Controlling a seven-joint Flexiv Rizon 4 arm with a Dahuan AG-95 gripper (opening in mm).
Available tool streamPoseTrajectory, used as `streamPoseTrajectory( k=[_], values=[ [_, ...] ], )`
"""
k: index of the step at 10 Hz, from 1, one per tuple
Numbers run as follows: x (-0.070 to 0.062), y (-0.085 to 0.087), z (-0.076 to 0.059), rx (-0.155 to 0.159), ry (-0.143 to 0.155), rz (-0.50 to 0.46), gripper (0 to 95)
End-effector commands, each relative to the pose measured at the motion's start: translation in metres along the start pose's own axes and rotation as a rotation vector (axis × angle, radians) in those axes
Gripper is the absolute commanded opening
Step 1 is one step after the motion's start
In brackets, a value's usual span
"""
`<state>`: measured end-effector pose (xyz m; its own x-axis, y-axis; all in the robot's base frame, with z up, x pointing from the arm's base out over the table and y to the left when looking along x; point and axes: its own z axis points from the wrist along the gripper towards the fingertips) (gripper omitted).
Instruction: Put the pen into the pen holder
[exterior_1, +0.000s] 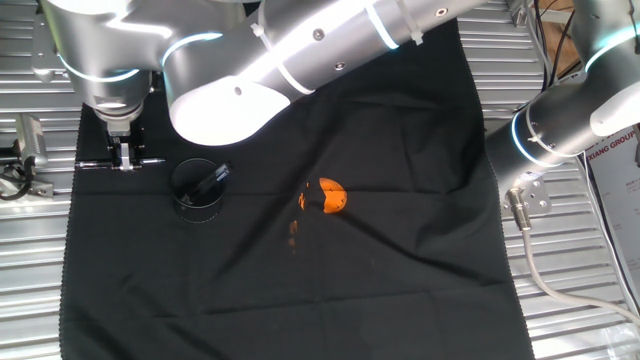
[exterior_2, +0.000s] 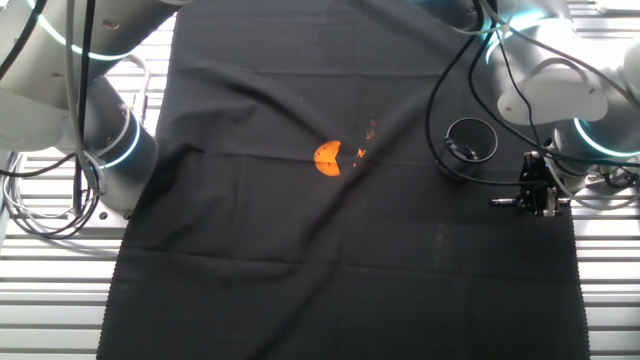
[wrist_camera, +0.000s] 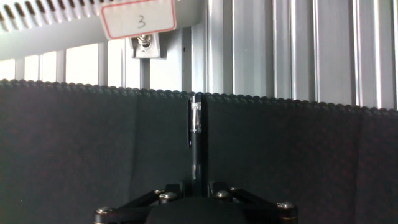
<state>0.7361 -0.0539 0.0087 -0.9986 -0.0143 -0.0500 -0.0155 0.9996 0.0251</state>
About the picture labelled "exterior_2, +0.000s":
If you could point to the clear gel pen black grip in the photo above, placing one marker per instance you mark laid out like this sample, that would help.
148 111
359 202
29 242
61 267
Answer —
469 156
452 145
502 202

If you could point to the metal camera bracket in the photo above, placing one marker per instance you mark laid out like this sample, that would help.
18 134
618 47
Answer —
595 181

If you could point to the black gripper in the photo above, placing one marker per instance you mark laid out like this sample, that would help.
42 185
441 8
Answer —
535 172

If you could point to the black mesh pen holder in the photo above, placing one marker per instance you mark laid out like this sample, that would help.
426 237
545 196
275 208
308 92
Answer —
452 172

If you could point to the black table cloth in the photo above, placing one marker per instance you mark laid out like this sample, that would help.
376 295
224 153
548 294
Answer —
300 250

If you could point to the orange round patch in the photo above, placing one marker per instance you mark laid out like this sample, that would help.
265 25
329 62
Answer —
327 162

